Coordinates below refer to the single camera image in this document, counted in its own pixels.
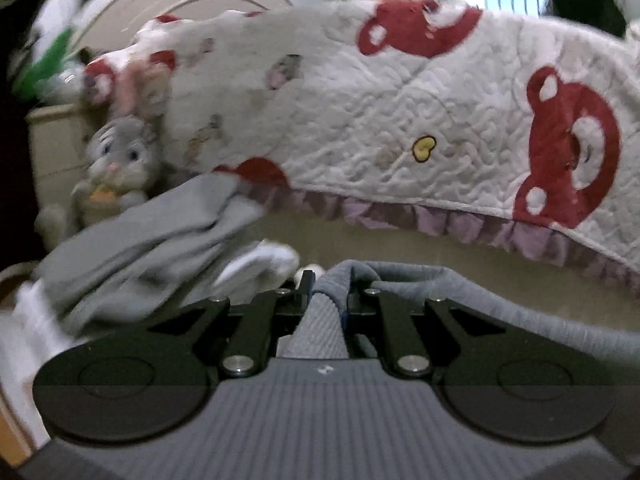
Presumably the beige bed frame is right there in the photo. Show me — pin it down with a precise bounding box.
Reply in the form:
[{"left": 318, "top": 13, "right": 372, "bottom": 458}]
[{"left": 244, "top": 209, "right": 640, "bottom": 334}]

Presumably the white quilt with red bears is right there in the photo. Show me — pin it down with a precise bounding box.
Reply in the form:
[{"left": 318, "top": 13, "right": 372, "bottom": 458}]
[{"left": 84, "top": 0, "right": 639, "bottom": 289}]

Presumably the grey plush bunny toy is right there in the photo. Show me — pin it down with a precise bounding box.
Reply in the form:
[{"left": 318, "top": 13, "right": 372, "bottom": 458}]
[{"left": 35, "top": 115, "right": 163, "bottom": 250}]

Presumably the grey knit garment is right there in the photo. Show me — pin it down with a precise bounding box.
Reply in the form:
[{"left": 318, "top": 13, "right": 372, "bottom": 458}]
[{"left": 35, "top": 174, "right": 639, "bottom": 367}]

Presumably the cream curved headboard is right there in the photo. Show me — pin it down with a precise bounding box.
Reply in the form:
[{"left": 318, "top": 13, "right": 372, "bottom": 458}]
[{"left": 70, "top": 0, "right": 292, "bottom": 52}]

